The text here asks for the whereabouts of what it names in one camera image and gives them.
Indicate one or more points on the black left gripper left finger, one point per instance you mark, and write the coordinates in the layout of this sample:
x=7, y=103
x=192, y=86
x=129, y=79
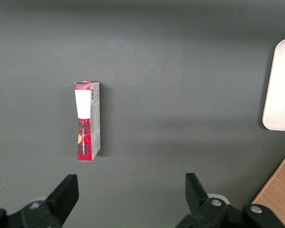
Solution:
x=59, y=199

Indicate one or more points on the red and grey carton box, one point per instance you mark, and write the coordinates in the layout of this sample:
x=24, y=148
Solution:
x=85, y=123

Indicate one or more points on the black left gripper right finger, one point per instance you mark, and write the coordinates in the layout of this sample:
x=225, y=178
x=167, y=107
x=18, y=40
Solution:
x=197, y=197

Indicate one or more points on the beige rectangular tray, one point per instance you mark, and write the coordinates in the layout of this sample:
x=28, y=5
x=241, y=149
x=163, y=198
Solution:
x=282, y=90

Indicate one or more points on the wooden drawer cabinet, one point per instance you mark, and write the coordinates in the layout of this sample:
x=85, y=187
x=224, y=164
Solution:
x=280, y=190

